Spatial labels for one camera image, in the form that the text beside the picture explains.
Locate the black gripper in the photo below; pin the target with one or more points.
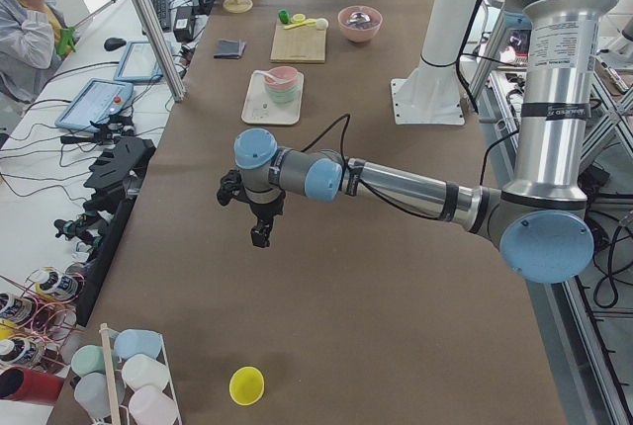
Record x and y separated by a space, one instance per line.
265 210

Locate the small pink bowl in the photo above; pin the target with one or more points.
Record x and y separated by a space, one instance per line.
284 72

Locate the white plastic spoon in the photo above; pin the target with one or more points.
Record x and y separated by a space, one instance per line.
274 79

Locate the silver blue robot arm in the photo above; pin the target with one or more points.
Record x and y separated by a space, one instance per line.
536 220

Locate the small green bowl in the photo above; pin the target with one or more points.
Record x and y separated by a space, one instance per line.
285 96

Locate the yellow plastic spoon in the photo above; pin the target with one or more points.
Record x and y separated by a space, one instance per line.
305 23

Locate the large pink bowl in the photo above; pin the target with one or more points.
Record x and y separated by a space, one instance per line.
359 23

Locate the cream plastic tray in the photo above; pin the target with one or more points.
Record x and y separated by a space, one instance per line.
260 109

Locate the yellow plastic cup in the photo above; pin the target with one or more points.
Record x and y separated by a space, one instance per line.
246 386

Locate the black tool holder rack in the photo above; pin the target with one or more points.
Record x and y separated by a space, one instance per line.
113 175

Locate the blue cup on rack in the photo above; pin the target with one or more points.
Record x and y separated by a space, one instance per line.
131 342

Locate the white cup on rack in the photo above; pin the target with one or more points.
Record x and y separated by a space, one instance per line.
141 370

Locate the dark folded cloth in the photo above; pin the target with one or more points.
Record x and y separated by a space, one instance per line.
228 49

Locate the bamboo cutting board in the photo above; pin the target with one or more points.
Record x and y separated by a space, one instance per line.
304 44

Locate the pink cup on rack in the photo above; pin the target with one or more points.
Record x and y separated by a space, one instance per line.
150 406

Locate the blue teach pendant tablet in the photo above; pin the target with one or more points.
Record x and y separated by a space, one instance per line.
95 104

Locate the green cup on rack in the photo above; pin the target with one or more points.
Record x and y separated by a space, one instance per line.
88 359

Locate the green toy pepper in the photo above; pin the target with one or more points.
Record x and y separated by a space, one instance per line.
284 17

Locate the white ball toy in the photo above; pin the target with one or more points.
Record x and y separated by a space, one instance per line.
322 24

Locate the yellow lemon slice toy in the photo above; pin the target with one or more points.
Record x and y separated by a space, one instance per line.
298 18

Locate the round wooden stand base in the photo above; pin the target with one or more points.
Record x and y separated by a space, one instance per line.
237 6

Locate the wooden rack stick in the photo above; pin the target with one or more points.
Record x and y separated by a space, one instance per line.
110 374

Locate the black computer mouse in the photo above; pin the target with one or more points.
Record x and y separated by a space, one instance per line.
112 44

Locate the black keyboard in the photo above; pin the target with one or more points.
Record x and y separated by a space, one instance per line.
162 11

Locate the red cylinder can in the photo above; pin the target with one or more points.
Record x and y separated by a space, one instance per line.
26 385

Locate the seated person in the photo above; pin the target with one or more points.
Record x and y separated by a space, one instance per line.
30 35

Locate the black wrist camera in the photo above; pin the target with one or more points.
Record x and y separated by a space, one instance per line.
231 188

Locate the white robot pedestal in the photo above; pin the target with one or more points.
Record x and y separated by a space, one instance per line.
430 95

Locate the aluminium frame post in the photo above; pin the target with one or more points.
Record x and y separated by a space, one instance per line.
161 50

